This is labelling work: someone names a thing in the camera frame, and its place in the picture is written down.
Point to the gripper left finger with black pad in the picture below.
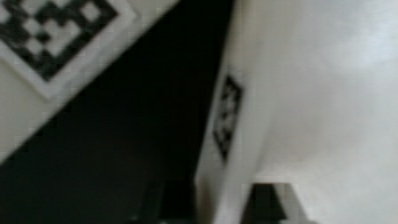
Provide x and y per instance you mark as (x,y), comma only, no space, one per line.
(168,206)

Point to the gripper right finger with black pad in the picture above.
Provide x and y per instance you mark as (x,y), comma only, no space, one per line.
(275,207)

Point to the white sheet with markers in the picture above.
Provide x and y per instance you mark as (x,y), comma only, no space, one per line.
(65,36)

